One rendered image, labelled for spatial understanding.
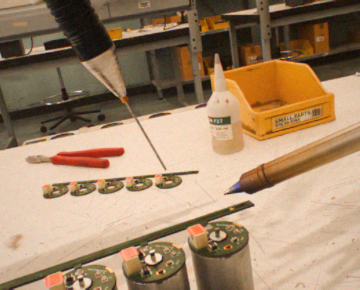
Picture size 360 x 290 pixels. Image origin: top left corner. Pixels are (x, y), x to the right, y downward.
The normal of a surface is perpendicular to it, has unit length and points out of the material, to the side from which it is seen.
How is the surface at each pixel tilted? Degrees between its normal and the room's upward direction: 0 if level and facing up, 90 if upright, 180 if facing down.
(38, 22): 90
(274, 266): 0
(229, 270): 90
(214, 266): 90
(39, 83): 90
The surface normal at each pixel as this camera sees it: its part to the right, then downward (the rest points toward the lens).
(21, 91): 0.22, 0.29
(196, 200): -0.16, -0.93
